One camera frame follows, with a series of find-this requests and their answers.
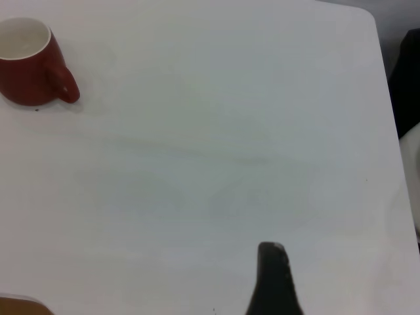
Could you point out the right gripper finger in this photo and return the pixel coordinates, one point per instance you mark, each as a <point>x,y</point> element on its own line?
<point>274,288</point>

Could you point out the red ceramic mug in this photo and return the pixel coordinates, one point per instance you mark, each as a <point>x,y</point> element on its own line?
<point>29,78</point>

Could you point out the black background object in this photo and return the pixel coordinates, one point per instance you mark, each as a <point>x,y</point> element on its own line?
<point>407,82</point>

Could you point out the orange brown rounded object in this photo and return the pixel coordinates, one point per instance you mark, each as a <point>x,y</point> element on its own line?
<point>19,306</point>

